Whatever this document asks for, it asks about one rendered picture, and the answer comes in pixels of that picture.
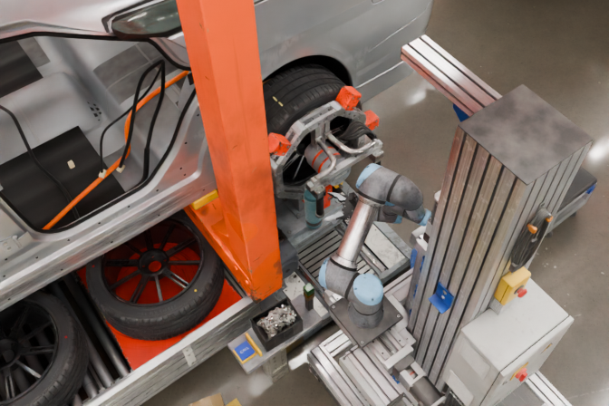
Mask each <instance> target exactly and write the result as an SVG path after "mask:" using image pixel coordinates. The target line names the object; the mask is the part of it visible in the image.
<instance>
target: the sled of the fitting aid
mask: <svg viewBox="0 0 609 406"><path fill-rule="evenodd" d="M341 222H343V220H342V219H339V220H338V221H337V222H336V223H335V224H333V223H332V222H331V221H325V220H323V224H322V225H321V226H320V227H319V228H317V229H311V228H310V229H308V230H306V231H305V232H304V233H303V234H301V235H300V236H298V237H296V238H295V239H293V240H291V241H290V242H291V244H292V245H293V247H295V248H296V250H297V251H298V250H299V249H301V248H302V247H304V246H306V245H307V244H309V243H311V242H312V241H314V240H315V239H317V238H318V237H319V236H321V235H322V234H324V233H325V232H327V231H328V230H330V229H331V228H333V227H335V226H337V225H338V224H340V223H341Z"/></svg>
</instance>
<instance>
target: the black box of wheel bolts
mask: <svg viewBox="0 0 609 406"><path fill-rule="evenodd" d="M250 320H251V324H252V328H253V330H254V332H255V334H256V336H257V337H258V339H259V341H260V342H261V344H262V345H263V346H264V348H265V349H266V352H269V351H270V350H272V349H274V348H275V347H277V346H278V345H279V344H281V343H283V342H285V341H287V340H288V339H290V338H292V337H293V336H295V335H297V334H299V333H301V332H302V331H303V330H304V329H303V319H302V318H301V316H300V315H299V313H298V312H297V311H296V310H295V308H294V306H293V305H292V303H291V302H290V300H289V299H288V297H286V298H285V299H283V300H281V301H279V302H278V303H276V304H273V305H272V306H270V307H268V308H267V309H266V310H264V311H262V312H261V313H259V314H256V315H255V316H253V317H251V318H250Z"/></svg>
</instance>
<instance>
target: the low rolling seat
mask: <svg viewBox="0 0 609 406"><path fill-rule="evenodd" d="M596 181H597V178H596V177H595V176H593V175H592V174H591V173H590V172H588V171H587V170H586V169H584V168H583V167H581V166H580V168H579V170H578V171H577V173H576V174H575V177H574V179H573V181H572V183H571V185H570V187H569V189H568V191H567V192H566V194H565V197H564V199H563V201H562V203H561V205H560V207H559V209H558V211H557V212H556V214H555V216H554V218H553V220H552V222H551V224H550V226H549V228H548V230H547V232H546V234H545V236H544V237H546V238H550V237H551V236H552V235H553V231H552V229H554V228H555V227H556V226H558V225H559V224H560V223H562V222H563V221H564V220H565V219H567V218H568V217H571V218H574V217H575V215H576V211H577V210H578V209H579V208H580V207H582V206H583V205H584V204H585V203H586V201H587V200H588V199H589V197H590V195H591V194H592V192H593V190H594V188H595V186H596V184H597V183H596Z"/></svg>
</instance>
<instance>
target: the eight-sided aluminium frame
mask: <svg viewBox="0 0 609 406"><path fill-rule="evenodd" d="M320 116H321V117H320ZM337 116H342V117H345V118H349V119H352V122H353V121H360V122H362V123H363V124H365V123H366V120H367V119H366V115H365V114H364V113H363V112H362V111H361V110H360V109H359V108H356V107H355V108H354V109H353V111H346V110H345V108H344V107H343V106H342V105H341V104H340V103H339V102H338V101H331V102H328V103H327V104H326V105H325V106H323V107H322V108H320V109H318V110H316V111H314V112H312V113H310V114H309V115H307V116H305V117H303V118H302V119H301V120H298V121H297V122H295V123H294V124H293V125H292V126H291V127H290V130H289V131H288V133H287V134H286V135H285V137H286V139H287V140H288V141H289V142H290V143H291V144H292V146H291V147H290V149H289V150H288V151H287V153H286V154H285V155H284V156H278V155H272V156H270V163H271V171H272V180H273V189H274V194H275V195H276V196H277V197H278V198H291V199H301V200H305V197H304V193H305V191H306V190H307V188H306V187H305V184H304V185H302V186H299V187H298V186H290V185H284V182H283V171H282V168H283V166H284V165H285V163H286V162H287V160H288V159H289V157H290V156H291V155H292V153H293V152H294V150H295V148H296V147H297V146H298V144H299V143H300V141H301V140H302V138H303V137H304V136H305V135H306V134H307V133H309V132H310V131H313V130H314V129H316V128H317V127H320V126H321V125H323V124H325V123H326V122H327V121H330V120H331V119H333V118H335V117H337ZM318 117H319V118H318ZM316 118H317V119H316ZM314 119H315V120H314ZM364 135H365V134H364ZM364 135H362V137H360V138H358V139H354V140H350V141H349V142H348V144H347V145H346V147H348V148H350V149H352V148H354V149H359V148H361V147H362V146H363V145H364V143H365V141H364ZM341 155H342V156H343V157H344V158H346V159H348V158H350V157H351V156H352V154H349V153H346V152H344V151H342V152H341ZM347 155H348V156H347Z"/></svg>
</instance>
